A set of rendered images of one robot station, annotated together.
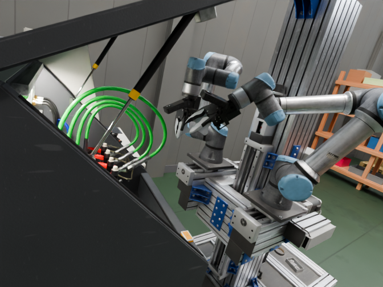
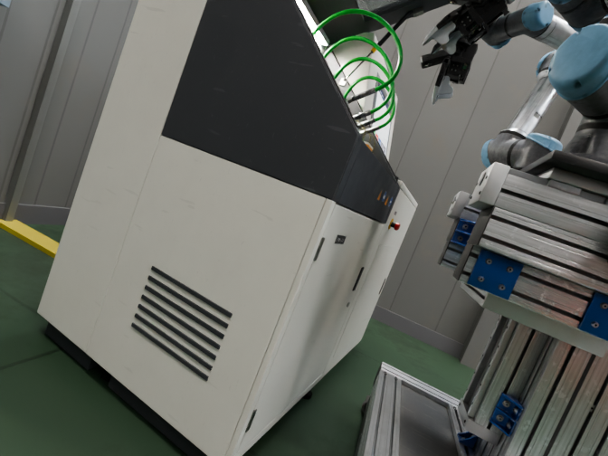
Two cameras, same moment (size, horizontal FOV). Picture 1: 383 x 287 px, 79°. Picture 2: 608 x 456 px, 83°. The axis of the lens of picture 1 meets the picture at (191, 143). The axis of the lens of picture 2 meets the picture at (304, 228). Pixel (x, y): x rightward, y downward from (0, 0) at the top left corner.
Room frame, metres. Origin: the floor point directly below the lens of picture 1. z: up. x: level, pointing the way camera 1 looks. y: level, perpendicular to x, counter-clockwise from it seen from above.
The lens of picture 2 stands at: (0.15, -0.78, 0.78)
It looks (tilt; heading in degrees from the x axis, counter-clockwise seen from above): 5 degrees down; 55
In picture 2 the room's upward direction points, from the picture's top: 21 degrees clockwise
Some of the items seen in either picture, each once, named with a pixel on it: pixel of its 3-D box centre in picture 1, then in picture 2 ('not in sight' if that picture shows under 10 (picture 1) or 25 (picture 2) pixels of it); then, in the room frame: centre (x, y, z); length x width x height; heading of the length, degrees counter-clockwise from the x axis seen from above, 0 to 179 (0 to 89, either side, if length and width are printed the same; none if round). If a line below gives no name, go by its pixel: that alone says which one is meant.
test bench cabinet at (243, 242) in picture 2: not in sight; (252, 289); (0.78, 0.28, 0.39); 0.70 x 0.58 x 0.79; 32
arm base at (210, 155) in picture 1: (212, 151); not in sight; (1.41, -0.14, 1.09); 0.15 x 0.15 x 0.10
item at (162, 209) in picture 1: (161, 219); (370, 190); (0.92, 0.05, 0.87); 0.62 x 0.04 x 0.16; 32
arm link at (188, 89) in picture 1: (190, 89); not in sight; (1.06, 0.06, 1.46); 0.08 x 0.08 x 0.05
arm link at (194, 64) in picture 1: (195, 71); not in sight; (1.07, 0.06, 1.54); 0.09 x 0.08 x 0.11; 170
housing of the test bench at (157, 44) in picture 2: not in sight; (246, 179); (0.85, 0.83, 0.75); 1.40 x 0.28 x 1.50; 32
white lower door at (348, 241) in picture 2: not in sight; (326, 312); (0.93, 0.04, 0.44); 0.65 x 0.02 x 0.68; 32
